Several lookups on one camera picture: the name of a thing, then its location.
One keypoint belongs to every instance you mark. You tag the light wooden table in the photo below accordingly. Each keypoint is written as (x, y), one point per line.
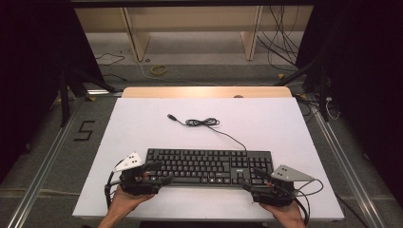
(190, 92)

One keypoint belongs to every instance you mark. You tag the person's right hand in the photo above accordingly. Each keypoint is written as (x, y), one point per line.
(285, 215)

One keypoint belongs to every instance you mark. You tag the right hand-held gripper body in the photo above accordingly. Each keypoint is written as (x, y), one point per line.
(275, 193)

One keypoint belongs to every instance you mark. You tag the yellow tape roll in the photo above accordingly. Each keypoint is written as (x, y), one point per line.
(158, 70)

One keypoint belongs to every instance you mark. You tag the short aluminium profile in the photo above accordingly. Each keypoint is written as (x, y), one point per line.
(101, 92)

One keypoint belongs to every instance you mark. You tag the small dark round knob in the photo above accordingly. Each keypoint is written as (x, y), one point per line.
(238, 96)

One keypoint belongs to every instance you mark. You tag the black computer keyboard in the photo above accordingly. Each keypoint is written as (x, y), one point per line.
(202, 166)

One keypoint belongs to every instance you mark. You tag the black curtain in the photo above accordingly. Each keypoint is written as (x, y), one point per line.
(31, 63)
(364, 63)

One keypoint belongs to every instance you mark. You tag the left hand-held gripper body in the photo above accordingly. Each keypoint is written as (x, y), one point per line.
(139, 185)

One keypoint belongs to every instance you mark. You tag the small yellow tape piece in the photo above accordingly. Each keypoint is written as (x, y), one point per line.
(91, 98)
(281, 76)

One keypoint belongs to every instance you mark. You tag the person's left hand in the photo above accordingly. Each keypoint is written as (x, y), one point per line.
(125, 202)

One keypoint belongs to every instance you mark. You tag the light wooden shelf unit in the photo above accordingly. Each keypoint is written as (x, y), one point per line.
(139, 41)

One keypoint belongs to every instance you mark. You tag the black metal stand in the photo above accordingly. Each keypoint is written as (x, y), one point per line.
(322, 95)
(65, 101)

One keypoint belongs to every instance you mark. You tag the long aluminium floor rail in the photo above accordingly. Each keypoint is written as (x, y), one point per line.
(351, 164)
(38, 180)

